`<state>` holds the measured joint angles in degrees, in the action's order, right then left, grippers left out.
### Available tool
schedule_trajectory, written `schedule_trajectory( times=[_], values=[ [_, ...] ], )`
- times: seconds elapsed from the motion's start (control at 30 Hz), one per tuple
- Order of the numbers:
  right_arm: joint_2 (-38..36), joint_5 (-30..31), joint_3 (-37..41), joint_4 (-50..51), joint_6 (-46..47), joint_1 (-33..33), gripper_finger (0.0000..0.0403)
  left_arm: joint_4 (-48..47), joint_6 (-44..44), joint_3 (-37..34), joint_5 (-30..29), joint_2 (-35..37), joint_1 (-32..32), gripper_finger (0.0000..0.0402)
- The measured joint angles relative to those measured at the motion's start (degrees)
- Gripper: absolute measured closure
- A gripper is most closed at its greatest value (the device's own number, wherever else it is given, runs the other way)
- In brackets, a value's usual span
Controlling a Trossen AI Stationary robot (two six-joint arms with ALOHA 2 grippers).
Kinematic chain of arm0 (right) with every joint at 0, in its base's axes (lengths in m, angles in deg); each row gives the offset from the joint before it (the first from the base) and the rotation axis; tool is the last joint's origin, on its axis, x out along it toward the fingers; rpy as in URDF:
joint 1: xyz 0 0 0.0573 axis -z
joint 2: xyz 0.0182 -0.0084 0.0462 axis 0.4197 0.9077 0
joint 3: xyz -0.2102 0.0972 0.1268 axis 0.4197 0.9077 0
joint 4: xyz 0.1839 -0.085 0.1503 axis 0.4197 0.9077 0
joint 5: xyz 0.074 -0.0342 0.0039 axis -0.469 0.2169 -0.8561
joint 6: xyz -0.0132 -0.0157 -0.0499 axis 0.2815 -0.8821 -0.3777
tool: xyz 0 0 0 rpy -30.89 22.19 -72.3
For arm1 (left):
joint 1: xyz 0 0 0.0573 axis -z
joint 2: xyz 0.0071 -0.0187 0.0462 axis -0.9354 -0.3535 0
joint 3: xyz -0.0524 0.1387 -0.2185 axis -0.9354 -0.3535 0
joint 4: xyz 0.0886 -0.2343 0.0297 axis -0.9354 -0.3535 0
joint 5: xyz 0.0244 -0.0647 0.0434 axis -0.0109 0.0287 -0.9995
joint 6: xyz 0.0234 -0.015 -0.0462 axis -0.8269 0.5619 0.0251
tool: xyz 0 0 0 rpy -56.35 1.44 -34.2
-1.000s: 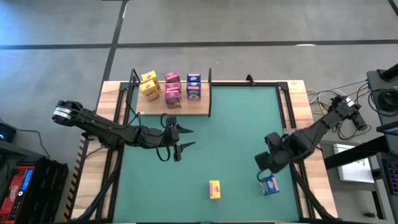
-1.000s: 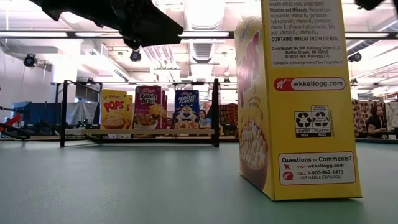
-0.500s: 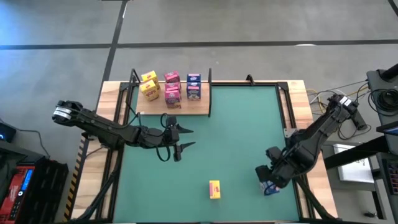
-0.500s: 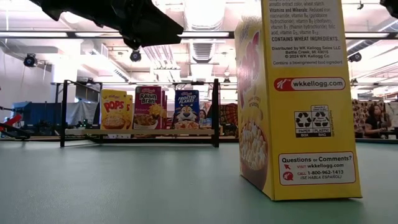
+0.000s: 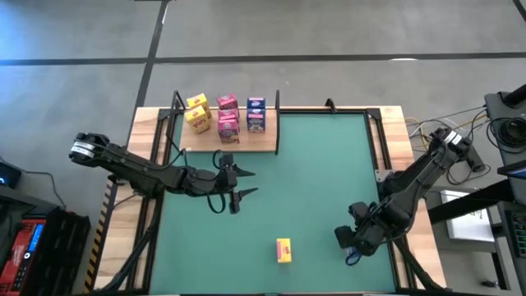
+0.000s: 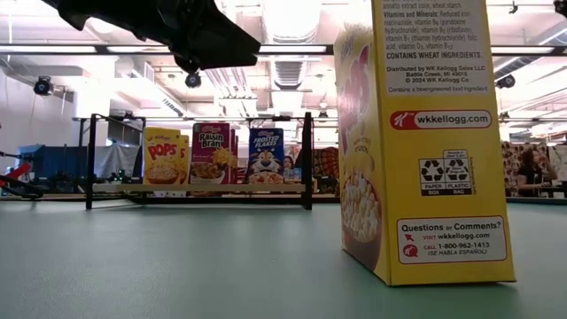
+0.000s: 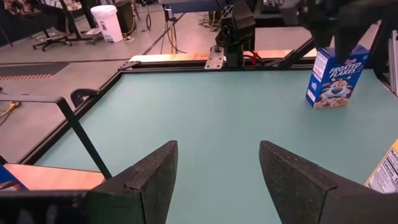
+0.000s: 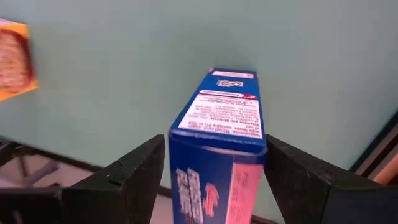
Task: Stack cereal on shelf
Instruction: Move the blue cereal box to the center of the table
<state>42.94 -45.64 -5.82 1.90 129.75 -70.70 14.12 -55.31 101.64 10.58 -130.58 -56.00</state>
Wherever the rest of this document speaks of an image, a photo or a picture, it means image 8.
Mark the blue Frosted Flakes cereal box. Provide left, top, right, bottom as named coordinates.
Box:
left=169, top=67, right=268, bottom=224

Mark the yellow Corn Pops cereal box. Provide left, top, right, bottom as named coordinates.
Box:
left=0, top=18, right=39, bottom=103

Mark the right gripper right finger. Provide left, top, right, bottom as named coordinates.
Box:
left=264, top=134, right=398, bottom=224

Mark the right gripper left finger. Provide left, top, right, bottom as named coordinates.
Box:
left=0, top=134, right=166, bottom=224

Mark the green table mat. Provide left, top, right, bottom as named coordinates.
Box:
left=0, top=0, right=398, bottom=220

